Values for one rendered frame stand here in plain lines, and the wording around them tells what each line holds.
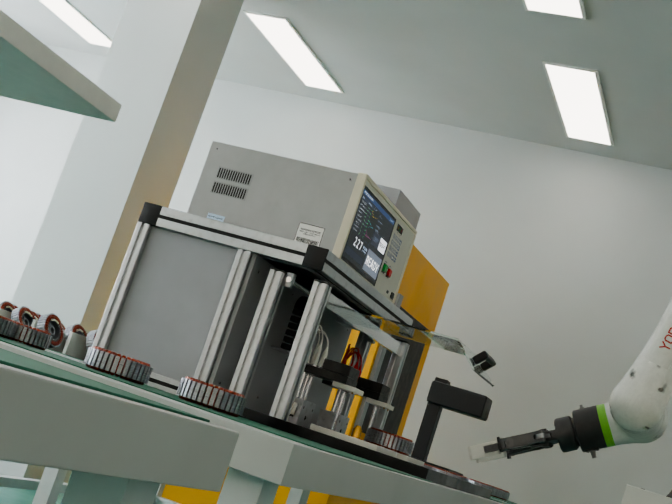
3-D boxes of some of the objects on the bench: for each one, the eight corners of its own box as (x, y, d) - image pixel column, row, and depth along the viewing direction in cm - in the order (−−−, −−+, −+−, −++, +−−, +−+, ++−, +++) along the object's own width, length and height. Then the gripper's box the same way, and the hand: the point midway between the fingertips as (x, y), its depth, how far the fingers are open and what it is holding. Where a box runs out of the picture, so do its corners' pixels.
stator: (174, 396, 176) (182, 374, 176) (238, 417, 177) (246, 396, 178) (175, 397, 165) (183, 374, 165) (243, 419, 166) (251, 397, 167)
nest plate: (395, 457, 225) (397, 452, 225) (375, 451, 211) (377, 445, 211) (332, 436, 230) (334, 431, 231) (309, 428, 217) (311, 423, 217)
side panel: (204, 405, 213) (256, 255, 218) (197, 403, 210) (250, 251, 216) (92, 367, 224) (144, 225, 229) (84, 365, 221) (137, 221, 226)
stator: (415, 458, 246) (420, 443, 247) (403, 454, 236) (408, 438, 236) (371, 444, 250) (376, 429, 251) (357, 439, 240) (362, 423, 241)
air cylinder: (343, 440, 251) (350, 418, 252) (333, 437, 244) (340, 414, 245) (324, 434, 253) (331, 411, 254) (313, 430, 246) (321, 407, 247)
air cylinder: (308, 428, 229) (316, 404, 230) (296, 424, 222) (304, 399, 223) (287, 421, 231) (296, 397, 232) (275, 417, 224) (283, 392, 225)
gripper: (574, 444, 221) (467, 468, 226) (584, 453, 238) (484, 475, 244) (566, 409, 223) (459, 433, 229) (576, 420, 241) (477, 442, 247)
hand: (485, 452), depth 236 cm, fingers open, 6 cm apart
